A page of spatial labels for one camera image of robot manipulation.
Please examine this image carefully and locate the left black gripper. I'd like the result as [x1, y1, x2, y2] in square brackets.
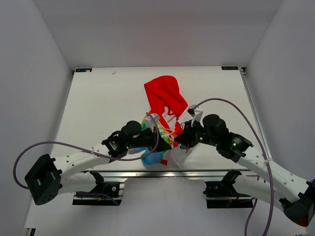
[126, 127, 170, 153]

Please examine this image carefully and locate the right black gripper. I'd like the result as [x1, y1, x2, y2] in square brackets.
[176, 118, 219, 148]

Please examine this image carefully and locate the white red cartoon jacket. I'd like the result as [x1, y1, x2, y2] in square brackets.
[142, 75, 192, 169]

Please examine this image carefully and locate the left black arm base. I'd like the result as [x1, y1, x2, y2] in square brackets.
[72, 171, 125, 207]

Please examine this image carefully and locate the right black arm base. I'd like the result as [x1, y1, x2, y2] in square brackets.
[203, 170, 253, 209]

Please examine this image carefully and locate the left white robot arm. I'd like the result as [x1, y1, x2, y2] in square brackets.
[25, 120, 171, 206]

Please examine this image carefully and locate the right blue corner label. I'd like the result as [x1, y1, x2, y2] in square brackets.
[221, 66, 239, 70]

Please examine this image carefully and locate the blue corner label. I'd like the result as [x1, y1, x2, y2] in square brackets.
[221, 66, 239, 70]
[75, 68, 92, 73]

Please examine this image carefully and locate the left blue corner label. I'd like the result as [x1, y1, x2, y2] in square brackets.
[75, 68, 92, 73]

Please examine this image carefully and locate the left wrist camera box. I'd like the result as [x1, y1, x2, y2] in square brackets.
[143, 113, 160, 130]

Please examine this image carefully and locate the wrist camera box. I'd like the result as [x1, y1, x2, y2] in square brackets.
[143, 113, 160, 130]
[187, 104, 203, 123]

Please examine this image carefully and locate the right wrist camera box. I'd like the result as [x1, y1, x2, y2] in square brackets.
[187, 104, 203, 123]

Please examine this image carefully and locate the aluminium front rail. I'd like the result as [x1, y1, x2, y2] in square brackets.
[31, 169, 266, 197]

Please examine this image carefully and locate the aluminium rail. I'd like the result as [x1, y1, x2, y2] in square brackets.
[239, 67, 272, 159]
[31, 169, 266, 197]

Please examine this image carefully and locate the aluminium right side rail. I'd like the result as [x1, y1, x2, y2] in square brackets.
[239, 67, 272, 159]

